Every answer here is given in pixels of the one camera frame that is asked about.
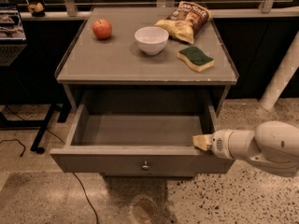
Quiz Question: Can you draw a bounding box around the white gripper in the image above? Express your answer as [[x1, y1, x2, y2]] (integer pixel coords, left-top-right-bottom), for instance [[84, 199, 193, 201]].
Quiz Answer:
[[192, 130, 234, 160]]

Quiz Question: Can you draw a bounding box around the grey top drawer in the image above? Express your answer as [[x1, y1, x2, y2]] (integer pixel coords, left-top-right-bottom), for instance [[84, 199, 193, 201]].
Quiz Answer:
[[50, 89, 235, 175]]

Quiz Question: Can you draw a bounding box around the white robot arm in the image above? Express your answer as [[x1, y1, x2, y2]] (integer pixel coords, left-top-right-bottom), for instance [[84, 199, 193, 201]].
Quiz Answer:
[[193, 33, 299, 177]]

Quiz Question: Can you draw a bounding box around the grey drawer cabinet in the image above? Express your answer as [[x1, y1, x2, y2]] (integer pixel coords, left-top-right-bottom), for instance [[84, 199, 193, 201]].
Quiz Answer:
[[54, 7, 240, 178]]

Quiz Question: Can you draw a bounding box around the green yellow sponge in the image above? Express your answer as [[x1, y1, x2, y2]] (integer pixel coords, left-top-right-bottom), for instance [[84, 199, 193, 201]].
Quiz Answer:
[[178, 46, 214, 72]]

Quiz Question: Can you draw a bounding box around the round floor cover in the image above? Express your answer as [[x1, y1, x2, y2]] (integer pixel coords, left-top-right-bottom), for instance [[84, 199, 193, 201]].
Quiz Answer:
[[130, 196, 157, 224]]

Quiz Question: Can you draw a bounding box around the white bowl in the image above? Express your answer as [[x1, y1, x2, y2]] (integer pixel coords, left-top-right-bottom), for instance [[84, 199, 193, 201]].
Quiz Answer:
[[135, 26, 169, 55]]

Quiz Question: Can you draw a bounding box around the chips bag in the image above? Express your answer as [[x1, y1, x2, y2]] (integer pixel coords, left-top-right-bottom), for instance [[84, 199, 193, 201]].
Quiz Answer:
[[155, 1, 212, 44]]

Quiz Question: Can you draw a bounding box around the red apple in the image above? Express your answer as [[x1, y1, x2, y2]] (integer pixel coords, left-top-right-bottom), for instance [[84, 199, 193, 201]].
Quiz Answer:
[[92, 19, 112, 40]]

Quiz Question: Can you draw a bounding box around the small yellow black object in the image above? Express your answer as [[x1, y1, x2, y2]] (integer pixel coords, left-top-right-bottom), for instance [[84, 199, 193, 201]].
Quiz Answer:
[[27, 2, 45, 17]]

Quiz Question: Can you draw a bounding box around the laptop computer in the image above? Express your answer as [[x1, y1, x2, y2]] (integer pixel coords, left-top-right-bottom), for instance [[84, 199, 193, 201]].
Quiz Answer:
[[0, 3, 27, 66]]

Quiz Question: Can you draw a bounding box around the black floor cable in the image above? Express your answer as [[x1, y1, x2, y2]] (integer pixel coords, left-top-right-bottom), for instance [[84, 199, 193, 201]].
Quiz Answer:
[[6, 105, 100, 224]]

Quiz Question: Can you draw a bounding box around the black desk frame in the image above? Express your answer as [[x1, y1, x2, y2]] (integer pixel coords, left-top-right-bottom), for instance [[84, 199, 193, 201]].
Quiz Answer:
[[0, 104, 71, 154]]

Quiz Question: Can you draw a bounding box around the short black cable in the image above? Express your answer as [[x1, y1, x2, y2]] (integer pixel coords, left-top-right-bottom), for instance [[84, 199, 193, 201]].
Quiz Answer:
[[0, 138, 27, 158]]

